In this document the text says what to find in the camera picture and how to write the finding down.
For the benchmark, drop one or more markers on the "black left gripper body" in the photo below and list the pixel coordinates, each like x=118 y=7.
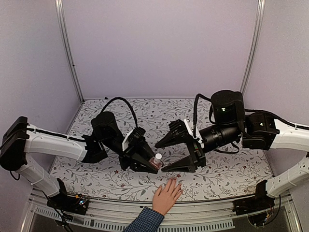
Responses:
x=125 y=159

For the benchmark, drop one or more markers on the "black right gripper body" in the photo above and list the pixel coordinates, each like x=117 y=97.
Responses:
x=195 y=152

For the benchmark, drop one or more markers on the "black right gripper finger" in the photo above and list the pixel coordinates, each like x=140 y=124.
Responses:
x=183 y=165
x=172 y=138

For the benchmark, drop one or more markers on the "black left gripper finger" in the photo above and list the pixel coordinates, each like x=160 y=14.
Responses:
x=139 y=167
x=145 y=151

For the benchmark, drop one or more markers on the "white nail polish brush cap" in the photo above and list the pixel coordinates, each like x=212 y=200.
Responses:
x=158 y=158

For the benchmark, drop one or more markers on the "pink nail polish bottle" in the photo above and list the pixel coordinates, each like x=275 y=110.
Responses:
x=157 y=163

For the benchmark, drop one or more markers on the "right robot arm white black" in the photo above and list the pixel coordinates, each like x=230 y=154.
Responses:
x=231 y=123

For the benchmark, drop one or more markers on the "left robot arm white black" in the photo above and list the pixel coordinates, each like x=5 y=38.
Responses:
x=23 y=138

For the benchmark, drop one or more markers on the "blue checked sleeve forearm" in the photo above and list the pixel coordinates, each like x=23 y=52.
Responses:
x=148 y=220

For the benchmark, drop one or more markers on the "person's bare hand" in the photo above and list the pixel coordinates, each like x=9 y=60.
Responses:
x=165 y=197

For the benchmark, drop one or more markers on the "floral patterned table mat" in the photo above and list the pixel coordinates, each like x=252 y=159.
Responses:
x=230 y=173

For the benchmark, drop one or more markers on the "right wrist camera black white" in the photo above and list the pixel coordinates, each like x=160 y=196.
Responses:
x=179 y=125

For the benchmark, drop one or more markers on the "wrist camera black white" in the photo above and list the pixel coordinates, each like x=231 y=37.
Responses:
x=179 y=125
x=134 y=137

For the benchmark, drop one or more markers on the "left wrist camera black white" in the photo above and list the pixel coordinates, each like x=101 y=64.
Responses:
x=134 y=137

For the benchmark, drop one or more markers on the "front aluminium rail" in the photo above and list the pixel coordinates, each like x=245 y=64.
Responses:
x=123 y=216

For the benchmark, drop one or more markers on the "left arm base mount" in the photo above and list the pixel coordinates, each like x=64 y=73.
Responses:
x=77 y=204

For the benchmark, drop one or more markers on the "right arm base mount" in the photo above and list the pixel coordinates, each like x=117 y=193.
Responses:
x=259 y=202

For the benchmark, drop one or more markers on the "right aluminium frame post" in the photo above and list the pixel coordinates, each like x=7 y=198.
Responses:
x=254 y=44

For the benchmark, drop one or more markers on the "aluminium frame post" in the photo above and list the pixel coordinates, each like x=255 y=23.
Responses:
x=67 y=48
x=254 y=44

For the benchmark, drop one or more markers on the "left aluminium frame post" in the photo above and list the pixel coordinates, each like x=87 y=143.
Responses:
x=67 y=48

